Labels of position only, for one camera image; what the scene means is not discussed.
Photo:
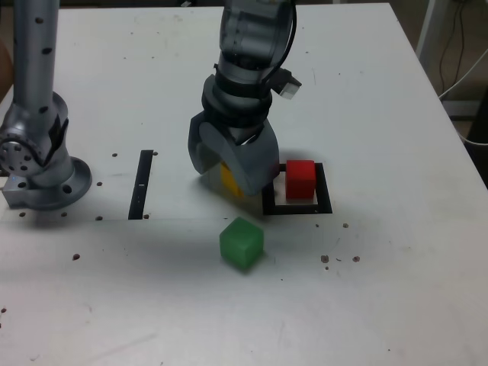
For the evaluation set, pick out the black tape strip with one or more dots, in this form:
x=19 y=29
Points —
x=140 y=183

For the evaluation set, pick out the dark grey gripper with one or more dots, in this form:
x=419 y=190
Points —
x=246 y=133

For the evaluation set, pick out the brown rounded background object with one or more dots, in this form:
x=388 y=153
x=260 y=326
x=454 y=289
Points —
x=4 y=68

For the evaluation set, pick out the white table leg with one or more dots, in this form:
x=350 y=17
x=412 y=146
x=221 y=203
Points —
x=425 y=34

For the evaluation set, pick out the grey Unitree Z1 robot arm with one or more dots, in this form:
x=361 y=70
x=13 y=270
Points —
x=34 y=76

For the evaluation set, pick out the green cube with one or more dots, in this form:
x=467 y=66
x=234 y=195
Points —
x=240 y=244

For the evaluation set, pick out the black tape square outline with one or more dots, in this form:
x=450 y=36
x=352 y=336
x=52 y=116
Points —
x=324 y=190

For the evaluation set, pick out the red cube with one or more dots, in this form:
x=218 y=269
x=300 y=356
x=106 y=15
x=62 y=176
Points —
x=300 y=183

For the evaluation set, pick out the yellow cube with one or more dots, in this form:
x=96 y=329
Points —
x=228 y=181

